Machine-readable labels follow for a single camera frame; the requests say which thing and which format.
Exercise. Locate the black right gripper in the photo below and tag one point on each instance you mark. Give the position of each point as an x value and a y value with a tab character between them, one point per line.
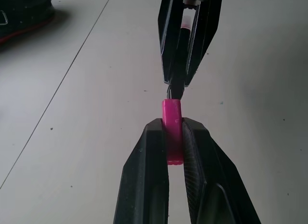
192	0

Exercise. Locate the black marker with pink band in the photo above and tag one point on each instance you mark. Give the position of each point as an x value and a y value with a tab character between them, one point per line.
183	41

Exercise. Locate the pink marker cap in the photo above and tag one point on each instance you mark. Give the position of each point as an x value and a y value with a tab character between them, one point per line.
171	127

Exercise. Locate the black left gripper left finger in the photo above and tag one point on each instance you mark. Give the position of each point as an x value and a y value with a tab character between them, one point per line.
144	175

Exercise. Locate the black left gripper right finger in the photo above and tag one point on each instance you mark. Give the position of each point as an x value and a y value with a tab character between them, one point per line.
216	185

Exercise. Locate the black shoe with red sole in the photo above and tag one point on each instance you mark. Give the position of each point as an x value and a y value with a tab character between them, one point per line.
21	14

